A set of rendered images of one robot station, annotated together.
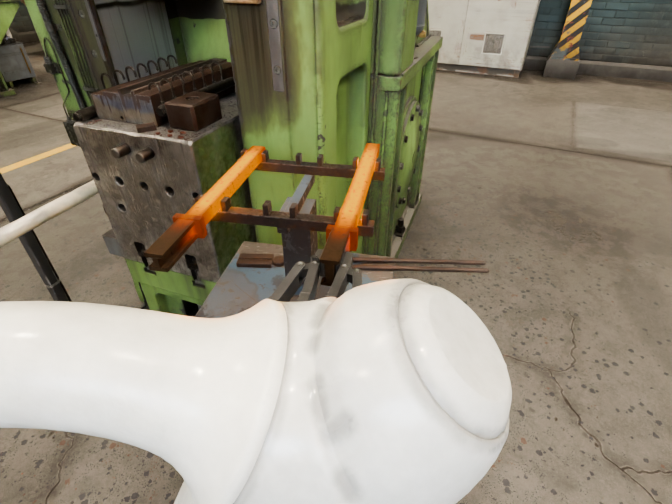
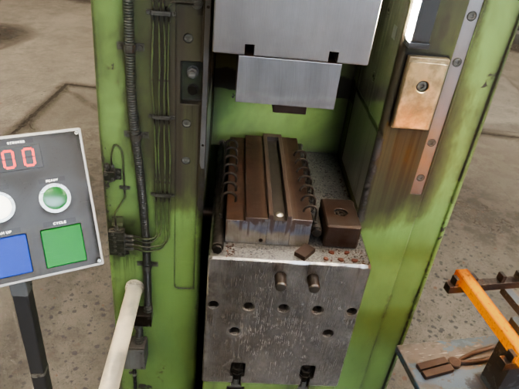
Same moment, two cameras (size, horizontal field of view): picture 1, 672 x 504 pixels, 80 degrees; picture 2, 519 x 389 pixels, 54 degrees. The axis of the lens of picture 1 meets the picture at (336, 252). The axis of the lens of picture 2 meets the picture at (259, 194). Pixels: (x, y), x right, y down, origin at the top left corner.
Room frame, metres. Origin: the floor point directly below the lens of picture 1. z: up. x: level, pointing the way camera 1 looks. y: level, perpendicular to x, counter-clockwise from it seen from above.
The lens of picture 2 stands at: (0.22, 0.99, 1.67)
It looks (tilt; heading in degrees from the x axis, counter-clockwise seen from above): 33 degrees down; 334
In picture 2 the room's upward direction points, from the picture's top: 7 degrees clockwise
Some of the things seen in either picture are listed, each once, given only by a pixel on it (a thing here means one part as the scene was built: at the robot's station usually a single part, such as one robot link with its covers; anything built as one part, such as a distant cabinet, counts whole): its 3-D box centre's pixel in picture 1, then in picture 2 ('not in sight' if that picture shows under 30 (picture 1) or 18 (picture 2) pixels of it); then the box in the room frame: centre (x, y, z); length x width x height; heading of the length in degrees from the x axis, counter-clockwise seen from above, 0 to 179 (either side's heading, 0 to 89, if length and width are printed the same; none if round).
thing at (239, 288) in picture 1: (303, 289); (495, 387); (0.69, 0.07, 0.66); 0.40 x 0.30 x 0.02; 80
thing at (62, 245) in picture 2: not in sight; (63, 245); (1.06, 1.00, 1.01); 0.07 x 0.05 x 0.07; 94
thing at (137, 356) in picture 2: (120, 242); (131, 351); (1.30, 0.85, 0.36); 0.09 x 0.07 x 0.12; 70
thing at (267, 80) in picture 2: not in sight; (281, 49); (1.26, 0.48, 1.32); 0.42 x 0.20 x 0.10; 160
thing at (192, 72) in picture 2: not in sight; (192, 82); (1.28, 0.69, 1.24); 0.03 x 0.03 x 0.07; 70
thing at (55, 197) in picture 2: not in sight; (55, 197); (1.11, 1.00, 1.09); 0.05 x 0.03 x 0.04; 70
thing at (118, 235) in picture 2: (77, 133); (120, 241); (1.31, 0.86, 0.80); 0.06 x 0.03 x 0.14; 70
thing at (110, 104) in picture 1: (175, 86); (265, 182); (1.26, 0.48, 0.96); 0.42 x 0.20 x 0.09; 160
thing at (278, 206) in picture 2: (179, 74); (275, 171); (1.25, 0.46, 0.99); 0.42 x 0.05 x 0.01; 160
